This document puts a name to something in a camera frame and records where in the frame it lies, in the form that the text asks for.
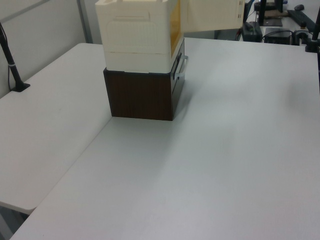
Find dark desk mat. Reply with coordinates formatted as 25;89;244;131
264;18;283;27

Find black monitor stand pole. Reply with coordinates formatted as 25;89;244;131
254;0;268;26

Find cream plastic cabinet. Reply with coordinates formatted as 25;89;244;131
94;0;186;74

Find black camera pole with base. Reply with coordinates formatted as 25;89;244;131
0;21;31;93

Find grey metal partition post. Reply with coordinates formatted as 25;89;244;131
76;0;93;45

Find black clamp stand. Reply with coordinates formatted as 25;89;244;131
303;14;320;53

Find grey metal drawer handle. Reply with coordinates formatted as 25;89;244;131
172;55;190;79

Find dark brown wooden drawer box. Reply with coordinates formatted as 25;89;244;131
102;37;186;123

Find cream cabinet door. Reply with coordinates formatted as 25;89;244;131
180;0;245;34

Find black box with green label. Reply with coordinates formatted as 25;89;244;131
241;21;264;42

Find black keyboard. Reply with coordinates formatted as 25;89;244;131
287;9;320;31

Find black electronics box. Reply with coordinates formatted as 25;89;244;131
263;27;293;45

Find black knob mount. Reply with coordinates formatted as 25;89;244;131
292;21;309;46

